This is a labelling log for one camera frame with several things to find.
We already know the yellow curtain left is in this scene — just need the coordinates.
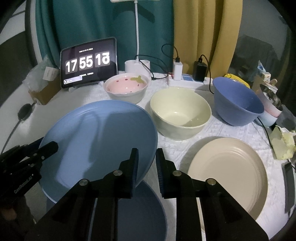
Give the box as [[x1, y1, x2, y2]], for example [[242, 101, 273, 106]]
[[173, 0, 243, 78]]

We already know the tablet showing clock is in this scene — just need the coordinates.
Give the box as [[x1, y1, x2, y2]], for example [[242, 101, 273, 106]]
[[60, 37, 117, 89]]

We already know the yellow wipes packet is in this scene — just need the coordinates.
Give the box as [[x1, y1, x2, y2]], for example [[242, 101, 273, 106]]
[[224, 73, 250, 89]]

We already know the grey cloth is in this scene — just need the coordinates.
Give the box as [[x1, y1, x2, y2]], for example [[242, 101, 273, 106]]
[[276, 105, 296, 132]]

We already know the white power strip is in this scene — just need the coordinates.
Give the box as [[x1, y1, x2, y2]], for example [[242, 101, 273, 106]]
[[166, 74, 210, 90]]

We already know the small white box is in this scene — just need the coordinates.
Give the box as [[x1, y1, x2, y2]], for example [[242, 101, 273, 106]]
[[43, 67, 59, 81]]

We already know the pale yellow bowl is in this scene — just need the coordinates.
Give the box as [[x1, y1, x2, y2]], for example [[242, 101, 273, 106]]
[[149, 87, 212, 141]]

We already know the black adapter cable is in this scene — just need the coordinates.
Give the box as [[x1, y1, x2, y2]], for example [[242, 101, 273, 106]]
[[199, 54, 278, 149]]

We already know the teal curtain left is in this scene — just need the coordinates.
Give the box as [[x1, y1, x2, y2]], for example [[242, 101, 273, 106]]
[[35, 1, 174, 73]]

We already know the beige plate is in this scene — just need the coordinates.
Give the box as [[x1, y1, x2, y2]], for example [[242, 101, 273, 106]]
[[188, 138, 268, 219]]

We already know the round black pouch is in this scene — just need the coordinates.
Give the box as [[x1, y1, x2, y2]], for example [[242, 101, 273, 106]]
[[18, 103, 34, 121]]

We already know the white tablecloth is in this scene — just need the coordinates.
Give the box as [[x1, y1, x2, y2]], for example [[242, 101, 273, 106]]
[[1, 84, 295, 240]]

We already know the pink strawberry bowl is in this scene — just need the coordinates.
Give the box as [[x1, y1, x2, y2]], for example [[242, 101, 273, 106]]
[[103, 73, 151, 104]]

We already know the black power adapter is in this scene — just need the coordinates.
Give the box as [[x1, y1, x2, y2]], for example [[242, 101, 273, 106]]
[[193, 59, 207, 82]]

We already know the blue plate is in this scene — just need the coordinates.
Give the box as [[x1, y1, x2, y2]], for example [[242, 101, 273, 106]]
[[117, 181, 167, 240], [40, 100, 158, 203]]

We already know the cardboard box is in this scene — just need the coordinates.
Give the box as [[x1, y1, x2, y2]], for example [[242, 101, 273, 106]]
[[29, 76, 61, 105]]

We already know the white perforated basket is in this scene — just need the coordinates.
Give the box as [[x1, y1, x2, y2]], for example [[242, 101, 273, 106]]
[[251, 60, 278, 93]]

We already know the large blue bowl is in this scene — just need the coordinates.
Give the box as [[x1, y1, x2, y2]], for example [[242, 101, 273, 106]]
[[213, 77, 264, 126]]

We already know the white desk lamp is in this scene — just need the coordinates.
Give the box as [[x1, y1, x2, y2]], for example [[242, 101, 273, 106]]
[[111, 1, 162, 71]]

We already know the pale yellow tissue pack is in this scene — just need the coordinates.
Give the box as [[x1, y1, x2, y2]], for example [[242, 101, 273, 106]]
[[270, 126, 295, 160]]

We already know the white charger plug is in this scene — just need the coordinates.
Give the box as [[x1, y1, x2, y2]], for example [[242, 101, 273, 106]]
[[173, 61, 183, 80]]

